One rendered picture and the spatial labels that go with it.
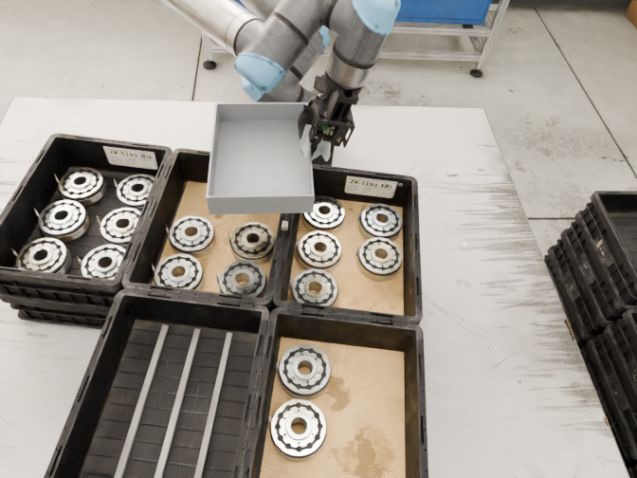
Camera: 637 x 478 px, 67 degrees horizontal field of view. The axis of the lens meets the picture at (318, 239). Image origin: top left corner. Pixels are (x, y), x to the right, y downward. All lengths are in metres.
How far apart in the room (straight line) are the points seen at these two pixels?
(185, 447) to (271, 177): 0.53
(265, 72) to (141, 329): 0.58
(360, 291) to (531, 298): 0.50
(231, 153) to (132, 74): 2.14
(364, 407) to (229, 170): 0.55
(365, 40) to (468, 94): 2.41
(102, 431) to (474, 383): 0.79
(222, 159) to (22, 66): 2.45
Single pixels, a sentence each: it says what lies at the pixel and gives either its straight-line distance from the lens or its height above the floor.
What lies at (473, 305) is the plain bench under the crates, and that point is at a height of 0.70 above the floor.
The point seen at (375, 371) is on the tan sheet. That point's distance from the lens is 1.03.
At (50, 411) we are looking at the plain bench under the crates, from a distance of 1.22.
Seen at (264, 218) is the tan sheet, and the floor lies 0.83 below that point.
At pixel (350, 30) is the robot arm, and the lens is 0.81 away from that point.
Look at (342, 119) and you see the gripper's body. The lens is 0.89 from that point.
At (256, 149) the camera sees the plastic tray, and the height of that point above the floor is 1.04.
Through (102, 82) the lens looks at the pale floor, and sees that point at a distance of 3.13.
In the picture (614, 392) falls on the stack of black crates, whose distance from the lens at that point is 1.92.
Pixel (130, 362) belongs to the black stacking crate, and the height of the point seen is 0.83.
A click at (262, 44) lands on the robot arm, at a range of 0.82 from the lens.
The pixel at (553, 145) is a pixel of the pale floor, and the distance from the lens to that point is 3.06.
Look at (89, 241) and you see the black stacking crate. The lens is 1.24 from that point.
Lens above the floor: 1.77
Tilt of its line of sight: 54 degrees down
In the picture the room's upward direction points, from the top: 7 degrees clockwise
